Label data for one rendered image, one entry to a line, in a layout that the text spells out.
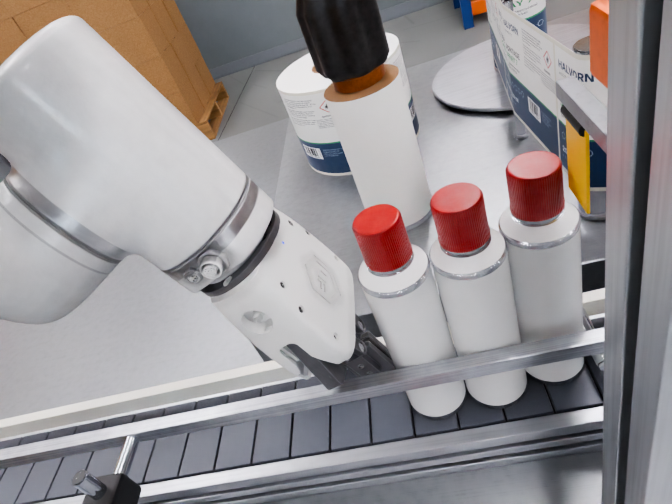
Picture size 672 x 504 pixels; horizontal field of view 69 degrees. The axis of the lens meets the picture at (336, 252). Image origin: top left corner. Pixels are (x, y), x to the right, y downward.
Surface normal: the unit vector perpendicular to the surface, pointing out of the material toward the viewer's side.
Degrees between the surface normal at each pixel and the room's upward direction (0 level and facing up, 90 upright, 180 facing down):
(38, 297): 108
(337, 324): 69
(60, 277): 100
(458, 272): 45
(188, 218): 81
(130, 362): 0
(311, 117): 90
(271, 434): 0
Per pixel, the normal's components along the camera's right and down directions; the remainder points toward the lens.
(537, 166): -0.34, -0.75
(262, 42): -0.05, 0.65
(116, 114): 0.63, -0.01
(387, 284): -0.34, -0.10
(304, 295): 0.76, -0.44
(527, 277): -0.62, 0.64
